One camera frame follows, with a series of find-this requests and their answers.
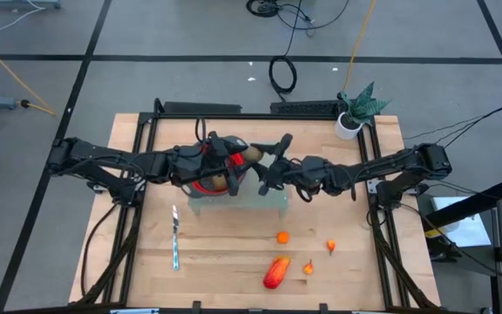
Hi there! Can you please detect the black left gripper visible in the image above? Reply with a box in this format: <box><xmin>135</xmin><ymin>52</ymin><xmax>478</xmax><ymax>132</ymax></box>
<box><xmin>169</xmin><ymin>131</ymin><xmax>249</xmax><ymax>198</ymax></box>

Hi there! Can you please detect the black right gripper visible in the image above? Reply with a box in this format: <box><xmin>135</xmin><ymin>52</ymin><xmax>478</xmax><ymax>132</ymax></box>
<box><xmin>250</xmin><ymin>133</ymin><xmax>324</xmax><ymax>196</ymax></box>

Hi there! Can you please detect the brown kiwi fruit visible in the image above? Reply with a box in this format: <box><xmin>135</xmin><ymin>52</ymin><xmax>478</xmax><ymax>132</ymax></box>
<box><xmin>241</xmin><ymin>145</ymin><xmax>265</xmax><ymax>163</ymax></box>
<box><xmin>210</xmin><ymin>174</ymin><xmax>231</xmax><ymax>192</ymax></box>

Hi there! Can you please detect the red collapsible colander grey rim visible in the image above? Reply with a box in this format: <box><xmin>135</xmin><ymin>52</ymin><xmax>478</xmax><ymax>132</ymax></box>
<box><xmin>180</xmin><ymin>134</ymin><xmax>252</xmax><ymax>200</ymax></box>

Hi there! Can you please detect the green perforated metal rack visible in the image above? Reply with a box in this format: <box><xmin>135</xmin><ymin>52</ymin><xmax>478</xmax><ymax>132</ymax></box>
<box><xmin>188</xmin><ymin>141</ymin><xmax>290</xmax><ymax>218</ymax></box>

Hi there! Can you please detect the black rectangular box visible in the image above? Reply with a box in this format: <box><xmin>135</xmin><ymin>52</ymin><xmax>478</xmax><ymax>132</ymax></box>
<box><xmin>269</xmin><ymin>99</ymin><xmax>341</xmax><ymax>116</ymax></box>
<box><xmin>162</xmin><ymin>101</ymin><xmax>242</xmax><ymax>116</ymax></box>

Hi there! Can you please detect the green plant in white pot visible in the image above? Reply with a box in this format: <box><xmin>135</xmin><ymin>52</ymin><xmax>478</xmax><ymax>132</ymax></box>
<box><xmin>334</xmin><ymin>81</ymin><xmax>393</xmax><ymax>141</ymax></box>

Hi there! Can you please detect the red orange mango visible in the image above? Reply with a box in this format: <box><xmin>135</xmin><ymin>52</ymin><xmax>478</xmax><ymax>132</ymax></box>
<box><xmin>262</xmin><ymin>255</ymin><xmax>292</xmax><ymax>290</ymax></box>

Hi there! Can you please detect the silver metal plate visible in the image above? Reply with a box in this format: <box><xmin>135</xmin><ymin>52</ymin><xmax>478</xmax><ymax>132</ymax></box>
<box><xmin>109</xmin><ymin>307</ymin><xmax>161</xmax><ymax>314</ymax></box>

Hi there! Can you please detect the black metal beam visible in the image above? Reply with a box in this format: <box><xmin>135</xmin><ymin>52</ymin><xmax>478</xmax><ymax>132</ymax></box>
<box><xmin>423</xmin><ymin>177</ymin><xmax>502</xmax><ymax>228</ymax></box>

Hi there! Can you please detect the white paper sheet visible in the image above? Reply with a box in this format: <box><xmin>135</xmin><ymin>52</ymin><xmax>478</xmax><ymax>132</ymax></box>
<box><xmin>432</xmin><ymin>195</ymin><xmax>492</xmax><ymax>249</ymax></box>

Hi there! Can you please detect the black aluminium frame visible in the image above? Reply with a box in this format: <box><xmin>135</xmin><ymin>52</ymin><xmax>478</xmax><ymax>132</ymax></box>
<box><xmin>75</xmin><ymin>98</ymin><xmax>442</xmax><ymax>313</ymax></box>

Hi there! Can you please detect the black coiled floor cable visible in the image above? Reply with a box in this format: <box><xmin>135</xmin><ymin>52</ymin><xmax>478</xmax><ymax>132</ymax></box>
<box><xmin>268</xmin><ymin>0</ymin><xmax>304</xmax><ymax>97</ymax></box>

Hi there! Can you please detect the knife with blue handle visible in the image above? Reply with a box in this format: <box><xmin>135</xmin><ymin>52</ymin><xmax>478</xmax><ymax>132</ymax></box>
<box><xmin>171</xmin><ymin>205</ymin><xmax>181</xmax><ymax>273</ymax></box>

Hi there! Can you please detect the yellow hanging cable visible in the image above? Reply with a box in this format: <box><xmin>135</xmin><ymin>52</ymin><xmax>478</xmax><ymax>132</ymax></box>
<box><xmin>342</xmin><ymin>0</ymin><xmax>378</xmax><ymax>92</ymax></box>
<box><xmin>0</xmin><ymin>33</ymin><xmax>58</xmax><ymax>117</ymax></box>

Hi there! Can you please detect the black cable bundle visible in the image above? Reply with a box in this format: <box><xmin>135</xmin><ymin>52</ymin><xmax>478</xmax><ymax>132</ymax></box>
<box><xmin>245</xmin><ymin>0</ymin><xmax>351</xmax><ymax>32</ymax></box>

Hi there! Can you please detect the white floor cable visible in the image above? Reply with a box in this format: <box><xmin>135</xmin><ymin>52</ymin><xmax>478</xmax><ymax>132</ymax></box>
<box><xmin>0</xmin><ymin>4</ymin><xmax>47</xmax><ymax>44</ymax></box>

